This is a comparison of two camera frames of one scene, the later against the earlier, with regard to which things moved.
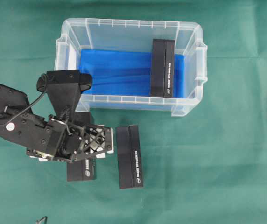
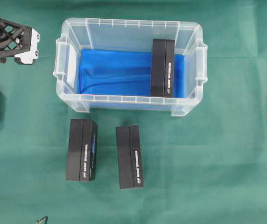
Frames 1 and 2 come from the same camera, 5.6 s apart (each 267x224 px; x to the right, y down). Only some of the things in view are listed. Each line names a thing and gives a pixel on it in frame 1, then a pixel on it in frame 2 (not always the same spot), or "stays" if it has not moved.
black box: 163,68 stays
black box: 129,157 stays
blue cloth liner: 125,72 stays
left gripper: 46,136 → 24,52
